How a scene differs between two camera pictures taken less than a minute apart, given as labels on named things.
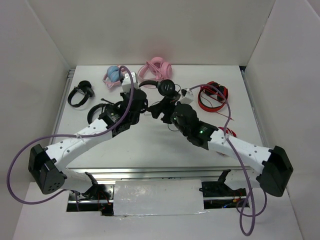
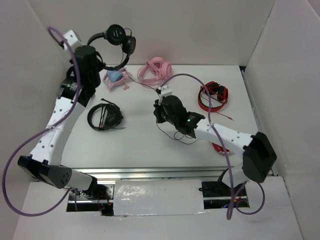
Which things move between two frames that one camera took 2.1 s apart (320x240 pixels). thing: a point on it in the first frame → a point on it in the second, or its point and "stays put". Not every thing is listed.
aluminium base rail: x=163 y=173 stays put
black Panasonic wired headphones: x=165 y=87 → x=116 y=34
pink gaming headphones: x=161 y=70 stays put
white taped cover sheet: x=158 y=197 stays put
